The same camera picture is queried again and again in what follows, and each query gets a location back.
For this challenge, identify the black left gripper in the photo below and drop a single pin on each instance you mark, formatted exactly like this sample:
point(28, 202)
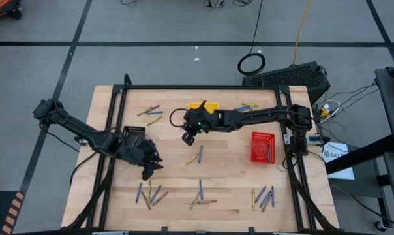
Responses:
point(138, 151)

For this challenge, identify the grey cart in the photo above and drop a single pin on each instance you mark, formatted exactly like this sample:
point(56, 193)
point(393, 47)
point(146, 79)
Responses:
point(392, 107)

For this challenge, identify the black metal table frame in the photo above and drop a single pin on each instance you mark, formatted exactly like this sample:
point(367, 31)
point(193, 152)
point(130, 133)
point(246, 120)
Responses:
point(200, 87)

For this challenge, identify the yellow plastic basket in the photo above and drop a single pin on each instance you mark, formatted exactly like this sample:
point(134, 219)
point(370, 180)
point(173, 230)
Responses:
point(213, 106)

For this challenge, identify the black orange striped floor mat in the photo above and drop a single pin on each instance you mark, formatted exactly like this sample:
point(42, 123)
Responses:
point(1, 212)

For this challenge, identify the white paper sign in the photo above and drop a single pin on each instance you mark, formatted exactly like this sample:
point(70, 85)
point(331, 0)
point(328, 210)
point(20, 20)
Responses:
point(334, 152)

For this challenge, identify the black perforated computer tower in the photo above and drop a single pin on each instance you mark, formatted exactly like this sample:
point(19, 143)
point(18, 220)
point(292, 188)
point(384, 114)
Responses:
point(288, 76)

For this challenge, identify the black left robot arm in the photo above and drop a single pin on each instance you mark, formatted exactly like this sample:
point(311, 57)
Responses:
point(73, 125)

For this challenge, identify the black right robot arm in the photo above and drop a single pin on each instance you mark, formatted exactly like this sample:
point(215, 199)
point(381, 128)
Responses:
point(265, 115)

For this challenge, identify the red plastic basket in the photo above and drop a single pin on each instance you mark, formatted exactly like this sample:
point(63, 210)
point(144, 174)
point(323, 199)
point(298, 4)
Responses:
point(260, 151)

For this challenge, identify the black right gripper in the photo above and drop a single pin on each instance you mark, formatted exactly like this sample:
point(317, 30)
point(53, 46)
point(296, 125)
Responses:
point(200, 122)

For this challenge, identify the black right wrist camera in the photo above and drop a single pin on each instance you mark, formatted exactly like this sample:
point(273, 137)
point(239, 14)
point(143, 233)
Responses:
point(188, 137)

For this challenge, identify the black plastic basket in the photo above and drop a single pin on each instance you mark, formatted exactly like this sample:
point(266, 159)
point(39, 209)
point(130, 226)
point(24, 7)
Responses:
point(135, 132)

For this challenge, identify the black metal beam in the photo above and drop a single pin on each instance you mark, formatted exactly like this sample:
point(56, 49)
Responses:
point(360, 156)

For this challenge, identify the orange object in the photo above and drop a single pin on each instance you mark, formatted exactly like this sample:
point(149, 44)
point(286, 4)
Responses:
point(1, 6)

